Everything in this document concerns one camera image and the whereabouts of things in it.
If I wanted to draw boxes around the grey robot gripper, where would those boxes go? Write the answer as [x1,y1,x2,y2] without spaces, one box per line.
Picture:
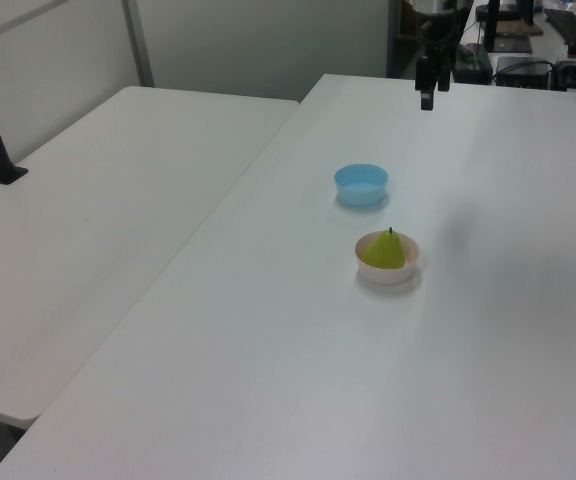
[412,0,472,112]

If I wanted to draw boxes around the blue plastic bowl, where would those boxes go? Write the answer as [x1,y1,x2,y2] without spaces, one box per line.
[333,162,390,207]

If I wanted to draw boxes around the pink plastic bowl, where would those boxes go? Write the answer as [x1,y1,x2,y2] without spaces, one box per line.
[354,230,422,286]

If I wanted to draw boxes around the black monitor stand pole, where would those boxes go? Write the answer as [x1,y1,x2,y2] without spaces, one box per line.
[482,0,502,52]

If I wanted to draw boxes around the black equipment box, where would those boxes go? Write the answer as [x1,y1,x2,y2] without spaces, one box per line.
[494,55,555,87]

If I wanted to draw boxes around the brown wooden board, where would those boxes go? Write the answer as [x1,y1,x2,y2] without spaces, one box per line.
[474,4,545,37]

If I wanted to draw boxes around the black keyboard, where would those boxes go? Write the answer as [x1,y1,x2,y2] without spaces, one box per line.
[542,7,576,51]

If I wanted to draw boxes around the white side table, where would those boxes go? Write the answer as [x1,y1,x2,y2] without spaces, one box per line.
[0,85,302,429]

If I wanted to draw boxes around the grey partition post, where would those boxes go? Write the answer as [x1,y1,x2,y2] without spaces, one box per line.
[121,0,155,89]

